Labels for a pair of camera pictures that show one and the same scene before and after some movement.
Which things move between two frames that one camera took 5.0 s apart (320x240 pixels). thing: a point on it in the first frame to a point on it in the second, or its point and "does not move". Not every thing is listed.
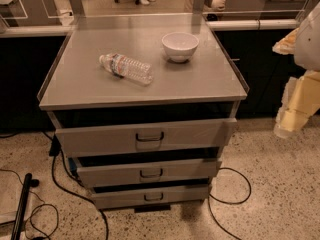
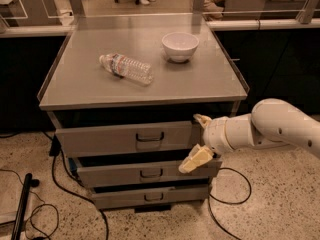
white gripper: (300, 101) to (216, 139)
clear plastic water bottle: (128, 68) does not move
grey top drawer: (147, 139) does not move
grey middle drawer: (103, 171) does not move
